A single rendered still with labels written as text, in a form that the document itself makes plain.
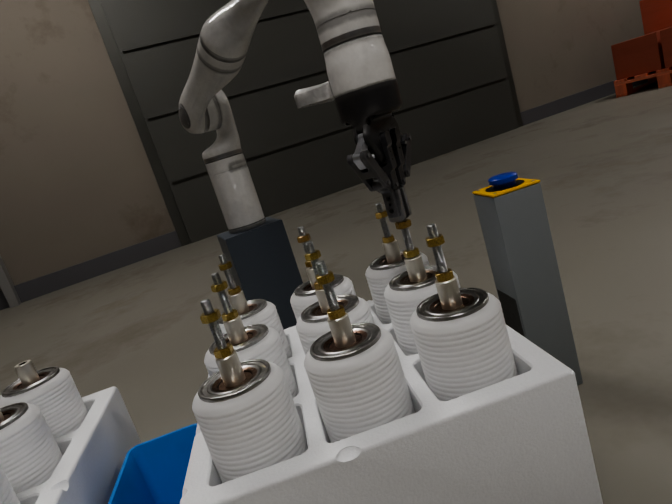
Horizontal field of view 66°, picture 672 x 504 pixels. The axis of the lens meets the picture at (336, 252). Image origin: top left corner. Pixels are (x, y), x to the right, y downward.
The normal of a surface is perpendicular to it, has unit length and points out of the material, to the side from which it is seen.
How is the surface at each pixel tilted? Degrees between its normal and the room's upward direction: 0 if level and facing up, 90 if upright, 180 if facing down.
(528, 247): 90
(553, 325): 90
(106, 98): 90
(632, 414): 0
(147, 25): 90
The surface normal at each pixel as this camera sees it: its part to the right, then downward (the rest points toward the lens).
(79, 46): 0.36, 0.11
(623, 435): -0.29, -0.93
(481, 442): 0.15, 0.18
